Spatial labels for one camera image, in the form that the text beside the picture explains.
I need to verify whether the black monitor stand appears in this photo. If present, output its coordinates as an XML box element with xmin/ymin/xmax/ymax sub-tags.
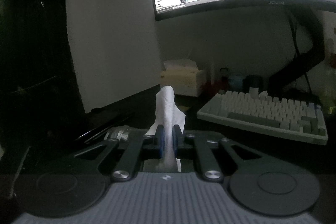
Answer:
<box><xmin>268</xmin><ymin>4</ymin><xmax>326</xmax><ymax>94</ymax></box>

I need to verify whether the black monitor cable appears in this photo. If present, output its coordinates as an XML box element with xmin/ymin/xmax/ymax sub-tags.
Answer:
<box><xmin>288</xmin><ymin>9</ymin><xmax>315</xmax><ymax>94</ymax></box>

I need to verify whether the small blue container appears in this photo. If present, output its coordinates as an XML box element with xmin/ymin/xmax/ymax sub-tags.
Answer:
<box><xmin>228</xmin><ymin>74</ymin><xmax>243</xmax><ymax>90</ymax></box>

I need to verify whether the small dark container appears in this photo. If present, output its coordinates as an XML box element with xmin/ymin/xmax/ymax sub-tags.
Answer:
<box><xmin>244</xmin><ymin>75</ymin><xmax>263</xmax><ymax>92</ymax></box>

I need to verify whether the small red object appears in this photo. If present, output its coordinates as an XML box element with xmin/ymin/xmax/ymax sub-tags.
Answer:
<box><xmin>203</xmin><ymin>77</ymin><xmax>223</xmax><ymax>94</ymax></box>

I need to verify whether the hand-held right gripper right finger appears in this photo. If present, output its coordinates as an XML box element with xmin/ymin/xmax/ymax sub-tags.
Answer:
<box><xmin>172</xmin><ymin>124</ymin><xmax>265</xmax><ymax>182</ymax></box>

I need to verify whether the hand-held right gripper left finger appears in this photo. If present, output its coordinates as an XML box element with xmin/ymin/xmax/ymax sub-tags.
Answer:
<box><xmin>74</xmin><ymin>125</ymin><xmax>165</xmax><ymax>182</ymax></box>

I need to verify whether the white and grey keyboard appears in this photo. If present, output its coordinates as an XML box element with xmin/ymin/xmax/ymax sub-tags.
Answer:
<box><xmin>197</xmin><ymin>90</ymin><xmax>329</xmax><ymax>146</ymax></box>

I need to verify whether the white paper tissue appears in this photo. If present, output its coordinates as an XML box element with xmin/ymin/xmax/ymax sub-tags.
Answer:
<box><xmin>144</xmin><ymin>85</ymin><xmax>186</xmax><ymax>173</ymax></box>

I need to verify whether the dark cabinet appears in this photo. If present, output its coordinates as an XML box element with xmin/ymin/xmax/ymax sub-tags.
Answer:
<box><xmin>0</xmin><ymin>0</ymin><xmax>87</xmax><ymax>151</ymax></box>

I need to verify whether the cream tissue box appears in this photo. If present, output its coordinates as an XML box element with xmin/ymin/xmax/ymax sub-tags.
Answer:
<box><xmin>160</xmin><ymin>58</ymin><xmax>206</xmax><ymax>97</ymax></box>

